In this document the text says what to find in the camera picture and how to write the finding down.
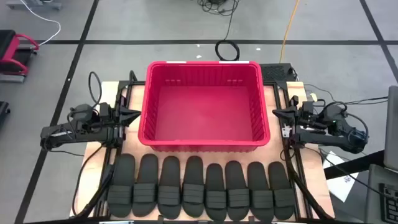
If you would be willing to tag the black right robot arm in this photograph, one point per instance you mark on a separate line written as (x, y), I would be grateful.
(326, 138)

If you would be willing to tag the black beam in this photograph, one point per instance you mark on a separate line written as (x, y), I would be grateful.
(354, 165)

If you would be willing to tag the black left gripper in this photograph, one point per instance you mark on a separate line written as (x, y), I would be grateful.
(114, 115)

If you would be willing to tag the grey device with keypad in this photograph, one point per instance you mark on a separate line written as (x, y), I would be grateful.
(377, 199)

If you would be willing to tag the black vented box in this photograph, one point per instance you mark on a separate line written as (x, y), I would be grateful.
(275, 73)

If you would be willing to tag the silver mounting bracket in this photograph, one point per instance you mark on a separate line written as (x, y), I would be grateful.
(285, 132)

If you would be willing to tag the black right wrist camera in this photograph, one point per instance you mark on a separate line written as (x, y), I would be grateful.
(308, 107)

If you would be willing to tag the red and black cart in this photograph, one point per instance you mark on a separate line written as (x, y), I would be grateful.
(12, 49)

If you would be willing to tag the cream tag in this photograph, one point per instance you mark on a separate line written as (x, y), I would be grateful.
(313, 97)

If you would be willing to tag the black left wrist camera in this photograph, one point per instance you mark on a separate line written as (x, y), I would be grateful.
(104, 110)

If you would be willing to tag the white tape label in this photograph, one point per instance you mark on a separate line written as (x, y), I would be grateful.
(233, 62)
(176, 62)

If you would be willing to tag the white paper sheet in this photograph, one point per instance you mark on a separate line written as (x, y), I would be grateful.
(340, 183)

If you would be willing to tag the grey cabinet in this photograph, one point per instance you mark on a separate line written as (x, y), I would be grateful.
(392, 130)

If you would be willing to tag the red plastic bin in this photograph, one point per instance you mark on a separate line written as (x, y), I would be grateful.
(205, 112)

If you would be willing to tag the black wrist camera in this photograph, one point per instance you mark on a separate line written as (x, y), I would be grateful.
(104, 110)
(308, 107)

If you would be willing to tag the grey cart base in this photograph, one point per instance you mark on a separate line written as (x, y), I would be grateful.
(34, 3)

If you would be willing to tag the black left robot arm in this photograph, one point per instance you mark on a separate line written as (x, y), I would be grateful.
(87, 135)

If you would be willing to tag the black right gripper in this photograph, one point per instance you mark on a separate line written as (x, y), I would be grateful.
(303, 119)

